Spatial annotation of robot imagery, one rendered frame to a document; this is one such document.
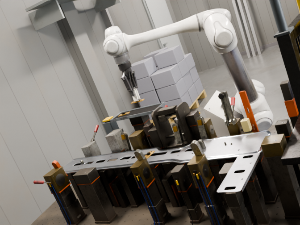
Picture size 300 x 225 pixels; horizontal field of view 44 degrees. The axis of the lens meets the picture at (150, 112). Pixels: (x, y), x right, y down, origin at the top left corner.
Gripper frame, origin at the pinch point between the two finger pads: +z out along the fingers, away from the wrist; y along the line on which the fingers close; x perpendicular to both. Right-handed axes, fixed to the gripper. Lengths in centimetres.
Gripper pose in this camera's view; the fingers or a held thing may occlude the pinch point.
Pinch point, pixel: (135, 94)
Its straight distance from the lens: 220.3
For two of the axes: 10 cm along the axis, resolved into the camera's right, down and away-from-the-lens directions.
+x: -8.5, 1.7, 5.0
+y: 4.2, -3.7, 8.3
